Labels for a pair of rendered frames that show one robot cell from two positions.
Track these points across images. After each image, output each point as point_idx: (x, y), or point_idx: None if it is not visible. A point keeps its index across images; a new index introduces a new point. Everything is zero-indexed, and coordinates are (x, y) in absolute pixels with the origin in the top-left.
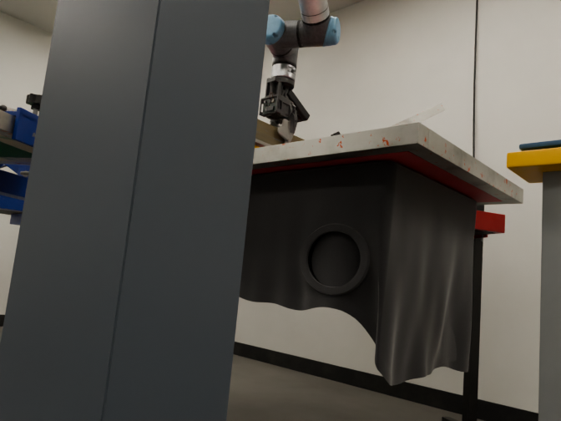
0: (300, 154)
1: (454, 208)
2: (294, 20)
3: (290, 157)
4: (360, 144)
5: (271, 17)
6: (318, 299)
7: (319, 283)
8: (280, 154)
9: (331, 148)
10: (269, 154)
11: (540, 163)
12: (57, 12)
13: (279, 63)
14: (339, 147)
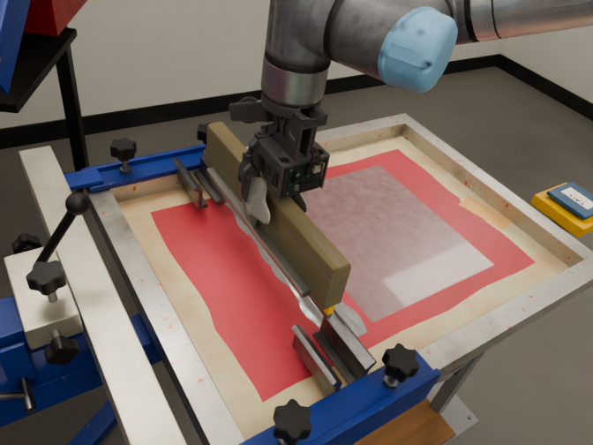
0: (521, 328)
1: None
2: (444, 10)
3: (510, 335)
4: (571, 297)
5: (453, 33)
6: (439, 380)
7: (446, 373)
8: (501, 337)
9: (550, 309)
10: (488, 345)
11: (591, 230)
12: None
13: (323, 72)
14: (556, 305)
